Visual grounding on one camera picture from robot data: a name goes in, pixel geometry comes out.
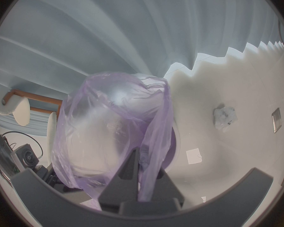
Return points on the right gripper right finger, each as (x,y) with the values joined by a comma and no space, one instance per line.
(166,188)

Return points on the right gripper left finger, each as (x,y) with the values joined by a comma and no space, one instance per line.
(125,185)

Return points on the purple plastic bag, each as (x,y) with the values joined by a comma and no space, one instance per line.
(85,117)

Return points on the crumpled white paper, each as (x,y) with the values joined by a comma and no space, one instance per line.
(224,118)

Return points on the wooden chair with cream cushions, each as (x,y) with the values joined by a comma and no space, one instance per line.
(22,112)

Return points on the blue-green curtain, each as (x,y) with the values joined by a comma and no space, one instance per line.
(90,27)

